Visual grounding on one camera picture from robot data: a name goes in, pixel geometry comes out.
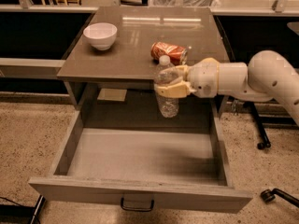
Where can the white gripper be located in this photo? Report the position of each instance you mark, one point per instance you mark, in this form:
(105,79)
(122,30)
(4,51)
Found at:
(203,77)

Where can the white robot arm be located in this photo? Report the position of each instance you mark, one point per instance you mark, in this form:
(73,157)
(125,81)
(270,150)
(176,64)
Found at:
(267,76)

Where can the grey cabinet with top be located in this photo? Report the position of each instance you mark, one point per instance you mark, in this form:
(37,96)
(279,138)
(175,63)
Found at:
(120,79)

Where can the open grey top drawer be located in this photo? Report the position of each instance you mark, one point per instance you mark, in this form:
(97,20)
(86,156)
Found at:
(183,168)

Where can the red soda can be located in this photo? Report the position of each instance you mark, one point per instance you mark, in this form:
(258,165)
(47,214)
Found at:
(177,54)

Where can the white ceramic bowl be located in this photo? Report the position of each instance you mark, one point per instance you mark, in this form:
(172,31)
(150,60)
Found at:
(101,35)

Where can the black stand leg with caster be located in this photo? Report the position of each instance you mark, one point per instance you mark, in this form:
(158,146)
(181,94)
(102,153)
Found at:
(265,143)

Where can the black caster wheel leg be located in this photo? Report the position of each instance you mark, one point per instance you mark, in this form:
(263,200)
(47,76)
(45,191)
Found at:
(270,195)

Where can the black base bottom left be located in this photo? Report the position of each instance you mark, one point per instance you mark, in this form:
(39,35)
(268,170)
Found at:
(14,209)

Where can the black drawer handle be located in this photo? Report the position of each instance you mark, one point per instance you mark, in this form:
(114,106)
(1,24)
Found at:
(136,206)

